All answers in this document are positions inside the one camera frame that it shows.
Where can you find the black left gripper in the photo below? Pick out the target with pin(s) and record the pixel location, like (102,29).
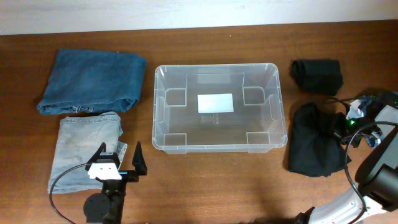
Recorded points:
(130,175)

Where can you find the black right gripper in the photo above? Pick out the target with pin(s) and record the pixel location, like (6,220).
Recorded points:
(338,129)

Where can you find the blue shirt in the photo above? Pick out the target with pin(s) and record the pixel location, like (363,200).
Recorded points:
(370,108)

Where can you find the large black garment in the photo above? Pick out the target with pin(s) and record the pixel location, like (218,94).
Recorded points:
(314,151)

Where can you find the small black garment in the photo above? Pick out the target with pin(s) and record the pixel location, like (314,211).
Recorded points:
(322,76)

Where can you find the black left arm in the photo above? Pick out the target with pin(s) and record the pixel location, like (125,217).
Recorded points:
(107,205)

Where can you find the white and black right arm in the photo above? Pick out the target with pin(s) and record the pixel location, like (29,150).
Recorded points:
(373,189)

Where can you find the light blue folded jeans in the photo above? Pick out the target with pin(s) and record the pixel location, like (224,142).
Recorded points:
(78,139)

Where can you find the dark blue folded jeans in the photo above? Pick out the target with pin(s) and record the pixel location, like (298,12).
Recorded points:
(93,81)

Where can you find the clear plastic storage bin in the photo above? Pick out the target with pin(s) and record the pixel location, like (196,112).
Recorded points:
(257,123)

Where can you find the white label in bin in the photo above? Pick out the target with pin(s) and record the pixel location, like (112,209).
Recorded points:
(215,103)

